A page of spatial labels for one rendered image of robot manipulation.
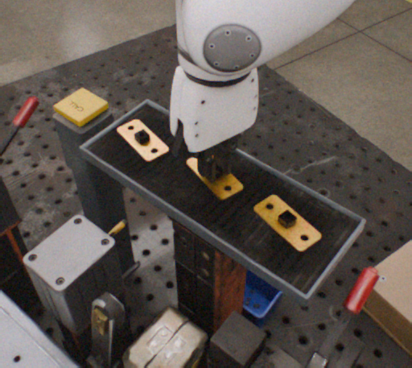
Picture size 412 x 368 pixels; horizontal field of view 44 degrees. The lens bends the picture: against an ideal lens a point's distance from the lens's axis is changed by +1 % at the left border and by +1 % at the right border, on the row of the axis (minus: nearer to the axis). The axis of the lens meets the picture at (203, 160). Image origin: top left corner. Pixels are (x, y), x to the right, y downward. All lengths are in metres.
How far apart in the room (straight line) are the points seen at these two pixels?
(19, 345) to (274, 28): 0.54
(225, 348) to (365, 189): 0.82
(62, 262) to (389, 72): 2.52
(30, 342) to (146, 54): 1.16
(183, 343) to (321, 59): 2.49
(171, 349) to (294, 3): 0.41
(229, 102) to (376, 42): 2.69
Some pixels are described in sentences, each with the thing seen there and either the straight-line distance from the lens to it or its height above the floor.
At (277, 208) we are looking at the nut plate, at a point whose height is 1.16.
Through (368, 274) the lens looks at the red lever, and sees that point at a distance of 0.62.
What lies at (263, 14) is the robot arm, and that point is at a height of 1.46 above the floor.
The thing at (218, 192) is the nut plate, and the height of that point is 1.16.
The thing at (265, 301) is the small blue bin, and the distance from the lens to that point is 1.10.
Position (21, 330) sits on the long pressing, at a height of 1.00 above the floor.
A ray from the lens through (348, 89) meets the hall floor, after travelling 2.80.
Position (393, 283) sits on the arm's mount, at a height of 0.79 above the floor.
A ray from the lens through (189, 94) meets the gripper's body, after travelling 0.54.
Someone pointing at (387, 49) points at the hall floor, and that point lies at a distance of 3.18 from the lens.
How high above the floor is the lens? 1.66
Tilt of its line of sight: 46 degrees down
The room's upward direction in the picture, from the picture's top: straight up
